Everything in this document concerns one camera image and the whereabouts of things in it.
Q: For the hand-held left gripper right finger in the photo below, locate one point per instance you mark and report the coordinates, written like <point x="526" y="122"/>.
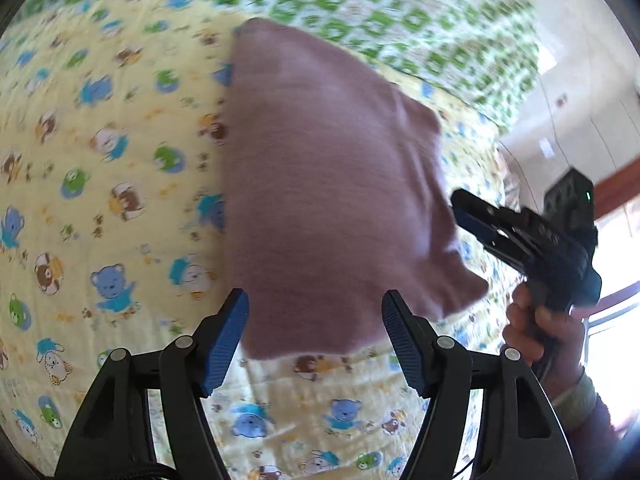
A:
<point x="400" y="340"/>

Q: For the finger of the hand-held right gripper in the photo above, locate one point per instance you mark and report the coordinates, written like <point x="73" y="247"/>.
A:
<point x="475" y="224"/>
<point x="510" y="256"/>

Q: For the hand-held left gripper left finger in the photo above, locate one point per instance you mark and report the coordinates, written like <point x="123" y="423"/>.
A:
<point x="225" y="345"/>

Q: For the purple knitted sweater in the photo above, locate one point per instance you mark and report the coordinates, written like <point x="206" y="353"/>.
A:
<point x="325" y="185"/>

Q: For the person's right forearm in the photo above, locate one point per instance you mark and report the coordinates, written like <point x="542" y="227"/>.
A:
<point x="595" y="440"/>

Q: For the person's right hand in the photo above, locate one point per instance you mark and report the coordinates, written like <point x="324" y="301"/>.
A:
<point x="567" y="342"/>

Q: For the yellow cartoon animal blanket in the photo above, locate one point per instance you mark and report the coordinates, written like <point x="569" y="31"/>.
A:
<point x="125" y="210"/>

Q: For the green checkered quilt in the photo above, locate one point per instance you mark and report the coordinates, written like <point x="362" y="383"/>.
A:
<point x="400" y="10"/>

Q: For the wooden window frame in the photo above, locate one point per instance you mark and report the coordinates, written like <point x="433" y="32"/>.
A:
<point x="622" y="182"/>

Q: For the white wall socket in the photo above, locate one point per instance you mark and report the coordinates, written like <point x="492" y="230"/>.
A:
<point x="546" y="148"/>

